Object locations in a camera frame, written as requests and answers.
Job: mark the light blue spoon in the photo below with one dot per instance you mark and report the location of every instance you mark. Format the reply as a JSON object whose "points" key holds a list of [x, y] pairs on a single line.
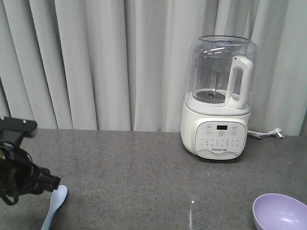
{"points": [[57, 199]]}

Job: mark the purple bowl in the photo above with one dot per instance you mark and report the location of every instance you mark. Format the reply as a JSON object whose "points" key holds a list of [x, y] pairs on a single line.
{"points": [[279, 212]]}

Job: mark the grey curtain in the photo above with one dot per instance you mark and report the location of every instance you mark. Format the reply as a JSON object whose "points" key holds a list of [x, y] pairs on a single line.
{"points": [[122, 64]]}

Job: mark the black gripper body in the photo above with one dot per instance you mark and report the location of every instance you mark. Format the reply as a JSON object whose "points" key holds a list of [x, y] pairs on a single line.
{"points": [[15, 163]]}

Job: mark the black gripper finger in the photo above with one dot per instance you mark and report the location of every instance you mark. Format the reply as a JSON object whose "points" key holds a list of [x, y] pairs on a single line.
{"points": [[42, 180]]}

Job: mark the white blender with clear jar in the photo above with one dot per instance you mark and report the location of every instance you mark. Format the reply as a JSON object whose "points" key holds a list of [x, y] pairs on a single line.
{"points": [[216, 107]]}

